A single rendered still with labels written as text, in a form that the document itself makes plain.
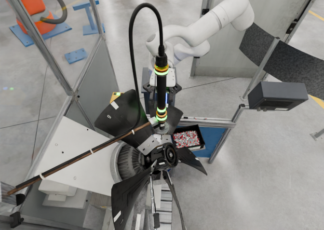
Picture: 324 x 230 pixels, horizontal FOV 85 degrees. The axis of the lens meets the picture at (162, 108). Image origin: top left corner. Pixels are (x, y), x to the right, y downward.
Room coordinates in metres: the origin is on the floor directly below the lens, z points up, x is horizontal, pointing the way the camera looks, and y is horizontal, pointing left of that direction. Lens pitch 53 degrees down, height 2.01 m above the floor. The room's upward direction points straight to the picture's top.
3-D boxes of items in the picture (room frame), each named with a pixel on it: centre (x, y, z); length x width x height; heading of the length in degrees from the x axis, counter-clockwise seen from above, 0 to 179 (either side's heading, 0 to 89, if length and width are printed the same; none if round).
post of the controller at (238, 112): (0.75, -0.55, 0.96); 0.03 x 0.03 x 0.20; 86
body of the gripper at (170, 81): (0.53, 0.00, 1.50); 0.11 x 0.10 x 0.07; 177
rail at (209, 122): (0.78, -0.12, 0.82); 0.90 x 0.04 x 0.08; 86
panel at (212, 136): (0.78, -0.12, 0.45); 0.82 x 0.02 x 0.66; 86
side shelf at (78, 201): (0.35, 0.56, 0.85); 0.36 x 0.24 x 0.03; 176
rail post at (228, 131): (0.75, -0.55, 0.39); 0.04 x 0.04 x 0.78; 86
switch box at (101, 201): (0.22, 0.35, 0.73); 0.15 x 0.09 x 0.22; 86
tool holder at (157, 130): (0.42, 0.01, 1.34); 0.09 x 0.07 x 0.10; 121
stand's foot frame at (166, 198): (0.31, 0.21, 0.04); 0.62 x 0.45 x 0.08; 86
